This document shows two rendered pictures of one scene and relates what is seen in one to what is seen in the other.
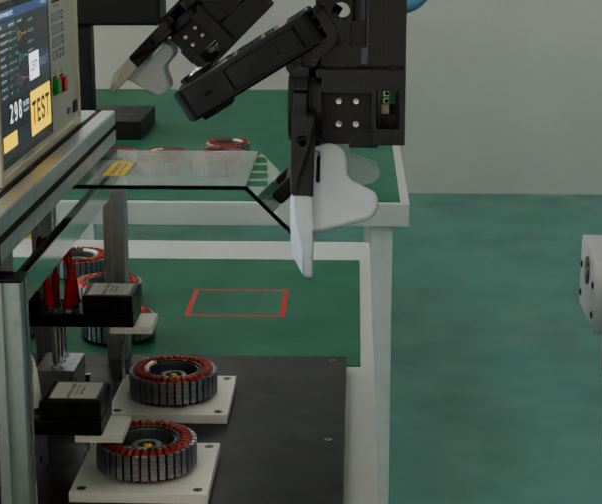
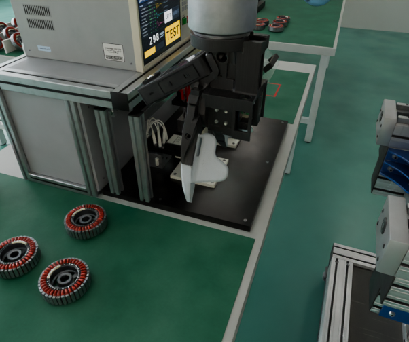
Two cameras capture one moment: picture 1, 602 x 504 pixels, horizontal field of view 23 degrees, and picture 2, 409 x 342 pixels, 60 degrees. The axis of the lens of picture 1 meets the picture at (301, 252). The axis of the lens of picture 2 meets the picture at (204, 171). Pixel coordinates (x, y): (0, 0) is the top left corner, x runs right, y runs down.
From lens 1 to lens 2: 0.65 m
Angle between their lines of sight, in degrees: 27
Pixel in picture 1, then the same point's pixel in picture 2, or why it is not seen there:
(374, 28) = (240, 70)
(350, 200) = (213, 169)
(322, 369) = (277, 126)
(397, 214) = (331, 51)
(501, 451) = (352, 125)
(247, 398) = not seen: hidden behind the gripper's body
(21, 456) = (143, 173)
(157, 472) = not seen: hidden behind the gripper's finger
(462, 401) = (344, 105)
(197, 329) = not seen: hidden behind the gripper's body
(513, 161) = (385, 20)
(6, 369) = (136, 145)
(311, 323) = (283, 101)
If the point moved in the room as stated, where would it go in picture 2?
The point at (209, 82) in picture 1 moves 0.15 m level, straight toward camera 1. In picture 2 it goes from (151, 87) to (94, 150)
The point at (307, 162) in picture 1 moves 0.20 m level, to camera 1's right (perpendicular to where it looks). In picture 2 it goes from (191, 146) to (367, 177)
